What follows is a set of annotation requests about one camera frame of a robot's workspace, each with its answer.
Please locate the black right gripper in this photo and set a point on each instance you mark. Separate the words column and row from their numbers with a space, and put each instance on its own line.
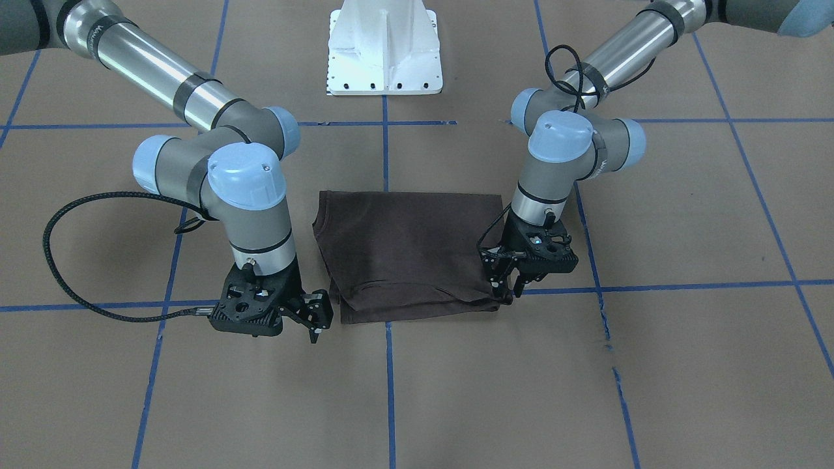
column 292, row 288

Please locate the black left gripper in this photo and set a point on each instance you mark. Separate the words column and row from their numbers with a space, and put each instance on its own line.
column 510, row 241

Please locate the brown t-shirt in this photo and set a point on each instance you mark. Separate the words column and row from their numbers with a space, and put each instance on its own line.
column 395, row 256

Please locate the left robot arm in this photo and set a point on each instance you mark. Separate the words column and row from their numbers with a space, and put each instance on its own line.
column 567, row 143

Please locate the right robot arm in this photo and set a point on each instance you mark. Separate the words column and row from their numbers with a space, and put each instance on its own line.
column 230, row 172

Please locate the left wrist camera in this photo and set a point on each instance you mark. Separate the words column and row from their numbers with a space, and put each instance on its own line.
column 547, row 251

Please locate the white camera pedestal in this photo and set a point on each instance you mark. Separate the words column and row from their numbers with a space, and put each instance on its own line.
column 383, row 48

